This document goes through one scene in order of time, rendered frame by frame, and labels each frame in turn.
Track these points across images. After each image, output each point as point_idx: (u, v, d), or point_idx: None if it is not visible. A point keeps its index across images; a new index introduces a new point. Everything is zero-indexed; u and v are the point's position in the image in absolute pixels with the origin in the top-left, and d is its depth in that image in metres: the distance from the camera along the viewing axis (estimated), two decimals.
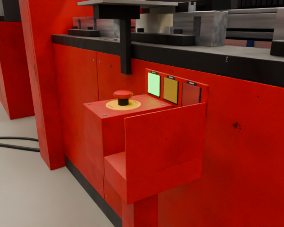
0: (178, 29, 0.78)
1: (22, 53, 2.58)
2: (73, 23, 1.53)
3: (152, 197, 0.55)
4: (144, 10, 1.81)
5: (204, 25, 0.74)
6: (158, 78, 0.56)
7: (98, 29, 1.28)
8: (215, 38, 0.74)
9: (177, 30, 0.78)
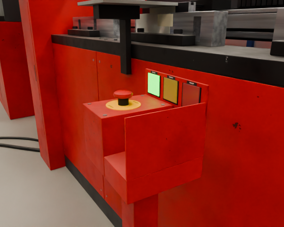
0: (178, 29, 0.78)
1: (22, 53, 2.58)
2: (73, 23, 1.53)
3: (152, 197, 0.55)
4: (144, 10, 1.81)
5: (204, 25, 0.74)
6: (158, 78, 0.56)
7: (98, 29, 1.28)
8: (215, 38, 0.74)
9: (177, 30, 0.78)
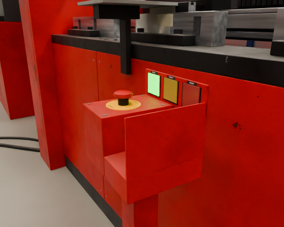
0: (178, 29, 0.78)
1: (22, 53, 2.58)
2: (73, 23, 1.53)
3: (152, 197, 0.55)
4: (144, 10, 1.81)
5: (204, 25, 0.74)
6: (158, 78, 0.56)
7: (98, 29, 1.28)
8: (215, 38, 0.74)
9: (177, 30, 0.78)
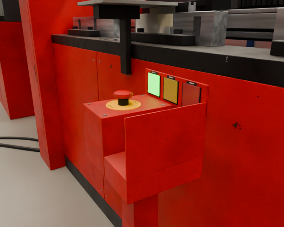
0: (178, 29, 0.78)
1: (22, 53, 2.58)
2: (73, 23, 1.53)
3: (152, 197, 0.55)
4: (144, 10, 1.81)
5: (204, 25, 0.74)
6: (158, 78, 0.56)
7: (98, 29, 1.28)
8: (215, 38, 0.74)
9: (177, 30, 0.78)
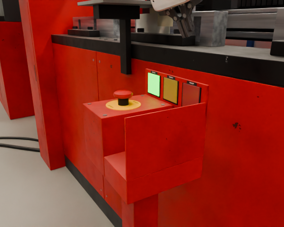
0: (178, 29, 0.78)
1: (22, 53, 2.58)
2: (73, 23, 1.53)
3: (152, 197, 0.55)
4: (144, 10, 1.81)
5: (204, 25, 0.74)
6: (158, 78, 0.56)
7: (98, 29, 1.28)
8: (215, 38, 0.74)
9: (177, 30, 0.78)
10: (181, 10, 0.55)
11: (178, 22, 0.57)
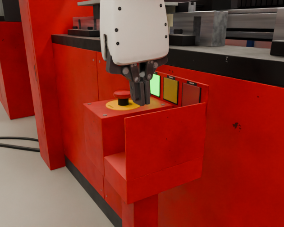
0: (178, 29, 0.78)
1: (22, 53, 2.58)
2: (73, 23, 1.53)
3: (152, 197, 0.55)
4: None
5: (204, 25, 0.74)
6: (158, 78, 0.56)
7: (98, 29, 1.28)
8: (215, 38, 0.74)
9: (177, 30, 0.78)
10: (128, 68, 0.43)
11: None
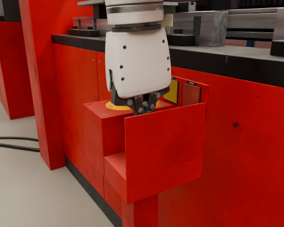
0: (178, 29, 0.78)
1: (22, 53, 2.58)
2: (73, 23, 1.53)
3: (152, 197, 0.55)
4: None
5: (204, 25, 0.74)
6: None
7: (98, 29, 1.28)
8: (215, 38, 0.74)
9: (177, 30, 0.78)
10: (132, 98, 0.44)
11: None
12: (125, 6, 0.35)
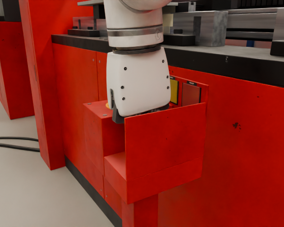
0: (178, 29, 0.78)
1: (22, 53, 2.58)
2: (73, 23, 1.53)
3: (152, 197, 0.55)
4: None
5: (204, 25, 0.74)
6: None
7: (98, 29, 1.28)
8: (215, 38, 0.74)
9: (177, 30, 0.78)
10: None
11: None
12: (126, 30, 0.36)
